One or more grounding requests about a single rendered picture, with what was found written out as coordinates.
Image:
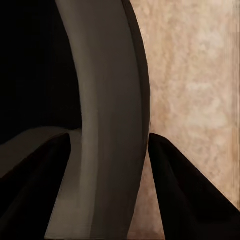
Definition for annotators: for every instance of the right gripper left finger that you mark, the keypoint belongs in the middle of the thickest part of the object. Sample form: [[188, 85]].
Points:
[[28, 192]]

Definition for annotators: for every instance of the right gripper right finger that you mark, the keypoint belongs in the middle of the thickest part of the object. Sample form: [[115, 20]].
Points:
[[191, 207]]

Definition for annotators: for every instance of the cauldron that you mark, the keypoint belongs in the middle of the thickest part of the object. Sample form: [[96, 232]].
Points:
[[78, 67]]

